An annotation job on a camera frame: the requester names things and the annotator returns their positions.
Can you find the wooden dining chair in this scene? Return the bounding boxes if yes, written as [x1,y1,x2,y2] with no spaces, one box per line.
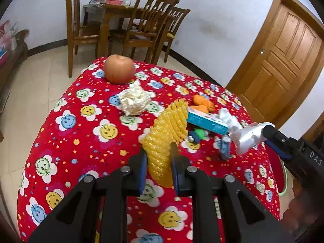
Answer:
[72,0,102,31]
[63,0,100,79]
[123,0,180,65]

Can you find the crumpled white paper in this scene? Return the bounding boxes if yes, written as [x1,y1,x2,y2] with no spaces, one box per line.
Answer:
[215,108,243,132]

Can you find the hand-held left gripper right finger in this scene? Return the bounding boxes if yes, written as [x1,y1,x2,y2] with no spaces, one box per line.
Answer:
[170,142,295,243]

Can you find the pile of colourful boxes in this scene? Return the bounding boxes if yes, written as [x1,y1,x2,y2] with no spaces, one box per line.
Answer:
[0,20,19,59]

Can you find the teal flat carton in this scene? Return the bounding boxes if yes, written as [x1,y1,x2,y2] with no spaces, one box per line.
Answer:
[187,106,229,135]

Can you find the wooden dining table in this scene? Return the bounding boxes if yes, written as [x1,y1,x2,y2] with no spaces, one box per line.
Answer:
[83,2,142,59]

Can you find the red bin with green rim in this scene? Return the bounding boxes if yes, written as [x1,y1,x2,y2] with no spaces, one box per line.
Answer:
[277,154,288,198]

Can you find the wooden door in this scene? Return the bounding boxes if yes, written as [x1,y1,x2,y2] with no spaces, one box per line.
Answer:
[225,0,324,129]
[240,2,324,122]

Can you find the orange candy-shaped toy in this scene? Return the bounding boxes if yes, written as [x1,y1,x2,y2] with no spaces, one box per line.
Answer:
[192,94,215,113]

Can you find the wooden chair with yellow cushion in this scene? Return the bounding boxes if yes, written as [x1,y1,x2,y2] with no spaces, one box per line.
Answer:
[152,6,191,64]

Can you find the dark wooden shelf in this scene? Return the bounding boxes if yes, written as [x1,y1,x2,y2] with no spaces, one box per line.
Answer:
[0,29,30,142]

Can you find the red smiley print tablecloth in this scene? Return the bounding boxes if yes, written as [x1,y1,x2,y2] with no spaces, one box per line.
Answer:
[16,56,286,243]

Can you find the silver white packet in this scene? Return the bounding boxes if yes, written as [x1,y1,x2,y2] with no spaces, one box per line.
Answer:
[229,122,275,155]

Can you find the person's right hand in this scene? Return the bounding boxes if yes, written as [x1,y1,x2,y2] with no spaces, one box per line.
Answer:
[280,180,324,233]

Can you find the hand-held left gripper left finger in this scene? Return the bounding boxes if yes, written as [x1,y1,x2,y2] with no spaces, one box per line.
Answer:
[28,147,148,243]

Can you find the green and blue toy figure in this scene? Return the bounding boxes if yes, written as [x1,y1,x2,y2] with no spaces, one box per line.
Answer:
[187,129,210,143]

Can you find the yellow foam fruit net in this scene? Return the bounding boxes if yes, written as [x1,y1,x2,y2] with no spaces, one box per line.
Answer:
[140,100,189,188]

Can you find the red apple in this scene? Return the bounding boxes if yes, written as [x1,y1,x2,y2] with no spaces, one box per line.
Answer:
[104,54,135,84]

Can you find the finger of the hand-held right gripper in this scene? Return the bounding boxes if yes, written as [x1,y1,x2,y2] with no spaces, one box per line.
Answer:
[264,140,290,161]
[263,125,304,153]

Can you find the crumpled white tissue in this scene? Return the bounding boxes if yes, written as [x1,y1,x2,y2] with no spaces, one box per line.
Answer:
[118,80,156,115]

